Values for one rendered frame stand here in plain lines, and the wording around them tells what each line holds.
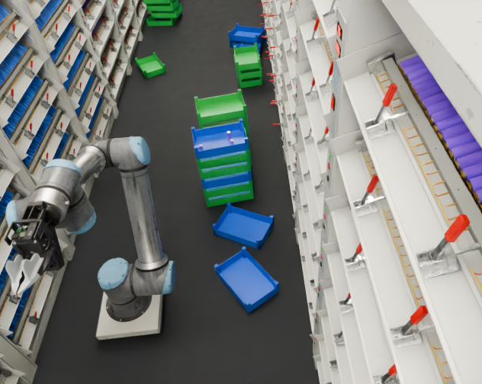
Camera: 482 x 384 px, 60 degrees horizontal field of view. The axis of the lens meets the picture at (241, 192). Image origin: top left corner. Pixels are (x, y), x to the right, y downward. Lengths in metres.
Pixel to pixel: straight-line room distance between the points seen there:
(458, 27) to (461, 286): 0.28
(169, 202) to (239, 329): 0.99
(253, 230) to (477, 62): 2.11
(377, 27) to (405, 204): 0.36
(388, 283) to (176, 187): 2.17
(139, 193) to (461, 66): 1.50
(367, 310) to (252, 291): 1.32
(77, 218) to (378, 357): 0.83
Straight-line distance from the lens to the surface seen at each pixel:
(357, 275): 1.00
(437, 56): 0.46
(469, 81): 0.40
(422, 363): 0.71
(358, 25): 0.83
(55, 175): 1.15
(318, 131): 1.36
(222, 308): 2.19
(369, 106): 0.79
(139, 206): 1.79
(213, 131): 2.48
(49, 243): 1.07
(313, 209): 1.64
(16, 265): 1.05
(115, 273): 1.98
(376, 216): 0.85
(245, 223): 2.49
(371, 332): 0.93
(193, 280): 2.30
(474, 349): 0.52
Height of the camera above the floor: 1.90
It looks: 45 degrees down
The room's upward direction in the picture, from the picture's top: 7 degrees counter-clockwise
